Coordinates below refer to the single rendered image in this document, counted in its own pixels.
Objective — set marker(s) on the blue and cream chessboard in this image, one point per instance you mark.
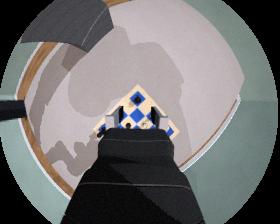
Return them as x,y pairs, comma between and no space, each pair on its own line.
136,113

